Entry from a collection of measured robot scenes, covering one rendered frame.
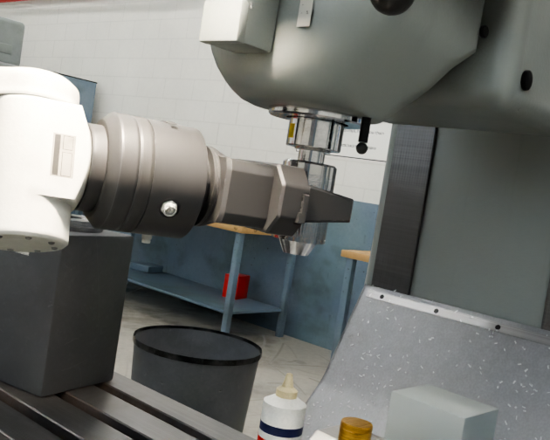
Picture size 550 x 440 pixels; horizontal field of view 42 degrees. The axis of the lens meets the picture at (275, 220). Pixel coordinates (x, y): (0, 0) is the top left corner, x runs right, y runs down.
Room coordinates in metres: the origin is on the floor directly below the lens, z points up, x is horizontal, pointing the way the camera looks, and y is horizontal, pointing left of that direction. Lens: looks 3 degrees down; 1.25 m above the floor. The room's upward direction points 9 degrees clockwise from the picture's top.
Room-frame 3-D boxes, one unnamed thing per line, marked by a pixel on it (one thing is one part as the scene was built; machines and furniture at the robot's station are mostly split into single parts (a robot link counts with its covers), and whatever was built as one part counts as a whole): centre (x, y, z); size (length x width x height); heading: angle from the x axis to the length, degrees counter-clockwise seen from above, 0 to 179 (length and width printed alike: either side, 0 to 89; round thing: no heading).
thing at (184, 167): (0.58, 0.06, 1.23); 0.13 x 0.12 x 0.10; 28
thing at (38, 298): (0.90, 0.30, 1.07); 0.22 x 0.12 x 0.20; 61
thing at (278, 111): (0.62, -0.02, 1.31); 0.09 x 0.09 x 0.01
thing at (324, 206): (0.59, -0.04, 1.23); 0.06 x 0.02 x 0.03; 118
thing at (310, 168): (0.62, -0.02, 1.26); 0.05 x 0.05 x 0.01
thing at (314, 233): (0.62, -0.02, 1.23); 0.05 x 0.05 x 0.06
